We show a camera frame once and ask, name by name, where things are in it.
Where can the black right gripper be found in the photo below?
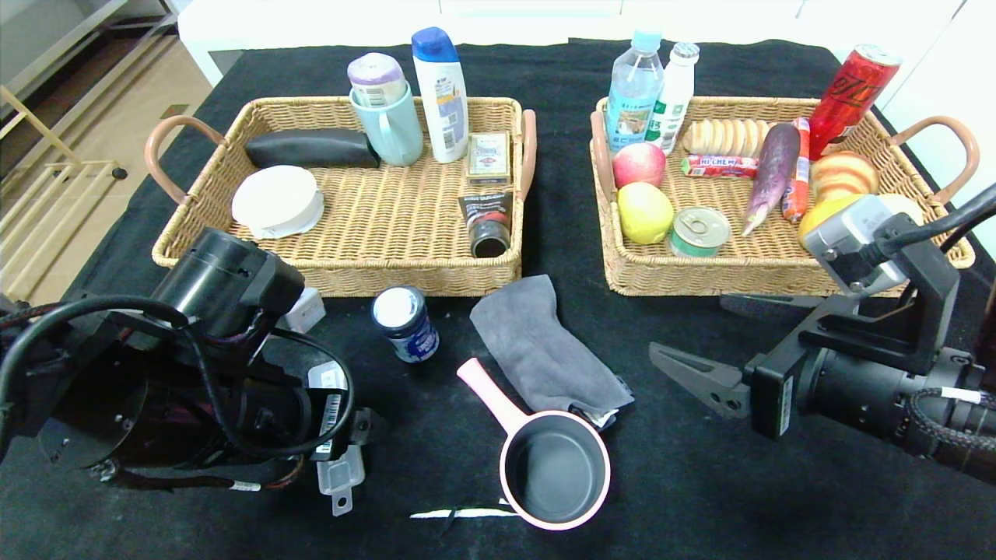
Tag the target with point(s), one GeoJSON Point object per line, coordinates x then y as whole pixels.
{"type": "Point", "coordinates": [777, 397]}

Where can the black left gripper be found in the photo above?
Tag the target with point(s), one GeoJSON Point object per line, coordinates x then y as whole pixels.
{"type": "Point", "coordinates": [332, 416]}

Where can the clear plastic toothbrush case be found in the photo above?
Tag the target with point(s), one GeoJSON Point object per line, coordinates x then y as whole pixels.
{"type": "Point", "coordinates": [342, 478]}

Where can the blue gum bottle white lid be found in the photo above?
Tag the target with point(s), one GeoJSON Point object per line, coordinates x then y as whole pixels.
{"type": "Point", "coordinates": [408, 327]}

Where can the tin can gold lid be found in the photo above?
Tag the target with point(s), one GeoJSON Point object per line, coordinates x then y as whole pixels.
{"type": "Point", "coordinates": [700, 229]}

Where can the grey towel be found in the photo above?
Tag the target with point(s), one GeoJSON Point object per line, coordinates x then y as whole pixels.
{"type": "Point", "coordinates": [537, 342]}

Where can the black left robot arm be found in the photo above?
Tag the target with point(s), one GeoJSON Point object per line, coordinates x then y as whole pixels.
{"type": "Point", "coordinates": [226, 272]}

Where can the white tape strip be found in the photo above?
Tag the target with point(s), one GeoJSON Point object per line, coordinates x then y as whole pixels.
{"type": "Point", "coordinates": [467, 512]}

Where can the orange yellow mango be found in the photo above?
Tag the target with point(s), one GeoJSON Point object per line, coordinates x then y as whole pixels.
{"type": "Point", "coordinates": [817, 218]}

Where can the red wrapped sausage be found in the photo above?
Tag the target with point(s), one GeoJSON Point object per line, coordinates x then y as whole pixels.
{"type": "Point", "coordinates": [795, 198]}

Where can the yellow green lemon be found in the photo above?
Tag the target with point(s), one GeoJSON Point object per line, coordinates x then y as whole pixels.
{"type": "Point", "coordinates": [644, 212]}

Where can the purple eggplant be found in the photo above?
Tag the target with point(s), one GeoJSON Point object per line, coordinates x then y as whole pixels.
{"type": "Point", "coordinates": [774, 171]}

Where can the red chewy candy pack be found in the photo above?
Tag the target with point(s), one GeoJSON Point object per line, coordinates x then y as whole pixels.
{"type": "Point", "coordinates": [716, 166]}

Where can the pink saucepan dark inside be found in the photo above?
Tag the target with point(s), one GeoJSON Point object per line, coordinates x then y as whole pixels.
{"type": "Point", "coordinates": [554, 470]}

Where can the striped brown bread bun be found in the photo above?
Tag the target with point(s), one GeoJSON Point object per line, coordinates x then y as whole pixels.
{"type": "Point", "coordinates": [844, 175]}

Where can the red apple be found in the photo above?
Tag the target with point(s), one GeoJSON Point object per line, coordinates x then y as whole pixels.
{"type": "Point", "coordinates": [638, 163]}

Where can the sliced bread loaf row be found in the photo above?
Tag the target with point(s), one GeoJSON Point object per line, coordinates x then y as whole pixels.
{"type": "Point", "coordinates": [724, 137]}

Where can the black cosmetic tube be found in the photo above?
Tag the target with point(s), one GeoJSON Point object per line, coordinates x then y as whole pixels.
{"type": "Point", "coordinates": [487, 218]}

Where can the white round container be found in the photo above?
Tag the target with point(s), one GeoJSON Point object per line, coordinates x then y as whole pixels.
{"type": "Point", "coordinates": [274, 199]}

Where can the white milk bottle green label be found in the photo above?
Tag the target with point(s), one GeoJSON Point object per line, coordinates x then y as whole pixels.
{"type": "Point", "coordinates": [673, 97]}

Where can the red drink can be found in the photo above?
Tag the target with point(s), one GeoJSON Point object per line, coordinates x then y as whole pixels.
{"type": "Point", "coordinates": [848, 97]}

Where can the clear water bottle blue cap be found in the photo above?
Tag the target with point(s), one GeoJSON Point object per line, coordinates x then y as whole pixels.
{"type": "Point", "coordinates": [634, 93]}

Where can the black glasses case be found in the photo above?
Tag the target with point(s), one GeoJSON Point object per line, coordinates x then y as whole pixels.
{"type": "Point", "coordinates": [310, 148]}

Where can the small playing card box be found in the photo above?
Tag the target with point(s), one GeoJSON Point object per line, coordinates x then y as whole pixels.
{"type": "Point", "coordinates": [489, 157]}

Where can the light blue mug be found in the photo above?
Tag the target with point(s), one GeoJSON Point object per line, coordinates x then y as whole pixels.
{"type": "Point", "coordinates": [395, 131]}

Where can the white shampoo bottle blue cap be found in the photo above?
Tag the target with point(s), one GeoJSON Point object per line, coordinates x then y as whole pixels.
{"type": "Point", "coordinates": [438, 92]}

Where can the purple topped roll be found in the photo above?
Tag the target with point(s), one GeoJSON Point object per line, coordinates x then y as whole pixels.
{"type": "Point", "coordinates": [376, 76]}

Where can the wooden rack on wheels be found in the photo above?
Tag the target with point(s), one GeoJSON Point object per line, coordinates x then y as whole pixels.
{"type": "Point", "coordinates": [119, 173]}

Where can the white background table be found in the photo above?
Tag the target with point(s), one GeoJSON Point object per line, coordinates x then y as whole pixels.
{"type": "Point", "coordinates": [311, 23]}

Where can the grey metal shelf unit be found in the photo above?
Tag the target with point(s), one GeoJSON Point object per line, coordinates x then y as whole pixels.
{"type": "Point", "coordinates": [78, 31]}

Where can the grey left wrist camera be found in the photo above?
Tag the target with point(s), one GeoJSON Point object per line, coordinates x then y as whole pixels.
{"type": "Point", "coordinates": [303, 311]}

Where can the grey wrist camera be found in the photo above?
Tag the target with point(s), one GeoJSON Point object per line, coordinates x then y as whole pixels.
{"type": "Point", "coordinates": [848, 241]}
{"type": "Point", "coordinates": [303, 311]}

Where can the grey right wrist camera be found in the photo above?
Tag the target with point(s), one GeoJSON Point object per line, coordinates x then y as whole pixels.
{"type": "Point", "coordinates": [848, 241]}

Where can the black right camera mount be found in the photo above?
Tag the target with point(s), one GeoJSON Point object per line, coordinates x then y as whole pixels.
{"type": "Point", "coordinates": [926, 311]}

